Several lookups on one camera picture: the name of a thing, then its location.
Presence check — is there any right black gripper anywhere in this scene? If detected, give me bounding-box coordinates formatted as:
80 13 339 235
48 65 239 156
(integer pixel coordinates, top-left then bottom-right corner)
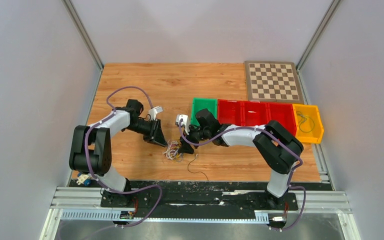
178 123 211 154

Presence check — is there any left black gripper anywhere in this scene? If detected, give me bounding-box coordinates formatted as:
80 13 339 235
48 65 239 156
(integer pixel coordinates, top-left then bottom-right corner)
125 118 168 148

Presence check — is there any coloured cable bundle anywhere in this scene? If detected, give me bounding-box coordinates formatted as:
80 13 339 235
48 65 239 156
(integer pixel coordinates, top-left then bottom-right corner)
162 139 188 164

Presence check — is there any black thin cable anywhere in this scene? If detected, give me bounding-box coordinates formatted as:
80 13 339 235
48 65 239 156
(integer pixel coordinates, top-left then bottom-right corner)
187 152 210 182

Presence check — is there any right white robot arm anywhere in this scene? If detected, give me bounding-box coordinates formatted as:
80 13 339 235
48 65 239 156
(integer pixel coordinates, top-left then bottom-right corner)
175 108 304 209

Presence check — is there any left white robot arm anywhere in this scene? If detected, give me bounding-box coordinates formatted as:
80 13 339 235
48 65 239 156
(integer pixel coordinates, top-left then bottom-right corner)
68 99 168 207

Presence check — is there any green plastic bin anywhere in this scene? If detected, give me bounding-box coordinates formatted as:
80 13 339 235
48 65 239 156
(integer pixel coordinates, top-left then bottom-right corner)
190 97 218 126

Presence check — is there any red bin left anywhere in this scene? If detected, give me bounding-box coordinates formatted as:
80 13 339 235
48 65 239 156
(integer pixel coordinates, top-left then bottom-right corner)
217 99 244 126

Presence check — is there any red bin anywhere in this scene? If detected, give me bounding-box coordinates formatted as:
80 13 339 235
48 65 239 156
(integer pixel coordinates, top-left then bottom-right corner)
242 101 270 126
267 102 297 136
217 99 244 126

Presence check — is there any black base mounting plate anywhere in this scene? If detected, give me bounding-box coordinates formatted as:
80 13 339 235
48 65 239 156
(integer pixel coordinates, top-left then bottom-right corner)
68 178 300 220

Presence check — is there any red bin middle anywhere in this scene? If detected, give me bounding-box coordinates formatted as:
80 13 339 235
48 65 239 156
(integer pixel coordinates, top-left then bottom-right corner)
242 101 270 126

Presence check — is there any blue white toy block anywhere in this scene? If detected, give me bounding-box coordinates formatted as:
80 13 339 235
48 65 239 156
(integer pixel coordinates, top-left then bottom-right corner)
76 174 92 186

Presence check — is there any wooden chessboard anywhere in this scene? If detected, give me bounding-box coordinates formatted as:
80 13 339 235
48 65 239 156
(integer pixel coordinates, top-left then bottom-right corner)
244 60 305 104

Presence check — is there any red bin right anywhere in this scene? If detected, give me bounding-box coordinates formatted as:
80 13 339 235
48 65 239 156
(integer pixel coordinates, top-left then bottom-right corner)
267 102 297 136

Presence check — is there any yellow plastic bin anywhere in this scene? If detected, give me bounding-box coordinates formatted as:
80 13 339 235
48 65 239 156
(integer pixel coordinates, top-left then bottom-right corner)
293 104 324 144

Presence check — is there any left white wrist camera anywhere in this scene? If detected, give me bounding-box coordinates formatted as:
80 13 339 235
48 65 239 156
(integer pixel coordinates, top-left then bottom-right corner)
148 106 164 121

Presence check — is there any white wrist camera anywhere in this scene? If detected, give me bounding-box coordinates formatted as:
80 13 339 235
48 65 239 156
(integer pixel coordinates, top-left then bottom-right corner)
148 106 164 121
175 114 190 135

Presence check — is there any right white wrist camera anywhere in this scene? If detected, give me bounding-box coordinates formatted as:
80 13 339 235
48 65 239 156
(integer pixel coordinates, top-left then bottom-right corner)
175 114 190 135

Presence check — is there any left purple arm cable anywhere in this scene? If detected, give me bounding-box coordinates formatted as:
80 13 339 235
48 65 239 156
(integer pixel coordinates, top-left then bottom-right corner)
83 86 164 228

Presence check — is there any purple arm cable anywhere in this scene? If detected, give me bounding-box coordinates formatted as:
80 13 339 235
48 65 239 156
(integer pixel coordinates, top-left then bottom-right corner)
178 119 308 232
83 86 164 228

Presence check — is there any white slotted cable duct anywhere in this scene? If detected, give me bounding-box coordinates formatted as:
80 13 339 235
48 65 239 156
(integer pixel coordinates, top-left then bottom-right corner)
60 210 270 224

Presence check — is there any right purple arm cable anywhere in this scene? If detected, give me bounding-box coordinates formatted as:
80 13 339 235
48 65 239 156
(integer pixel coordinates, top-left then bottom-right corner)
178 119 308 232

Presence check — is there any left aluminium corner post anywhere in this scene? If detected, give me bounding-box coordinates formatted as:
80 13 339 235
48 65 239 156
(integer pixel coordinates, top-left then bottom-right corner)
62 0 104 72

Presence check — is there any aluminium corner post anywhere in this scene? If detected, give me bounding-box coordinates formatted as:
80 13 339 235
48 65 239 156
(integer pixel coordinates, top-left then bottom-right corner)
296 0 342 73
62 0 104 72

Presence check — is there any right aluminium corner post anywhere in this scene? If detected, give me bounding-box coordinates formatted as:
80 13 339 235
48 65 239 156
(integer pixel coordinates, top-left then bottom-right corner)
296 0 342 73

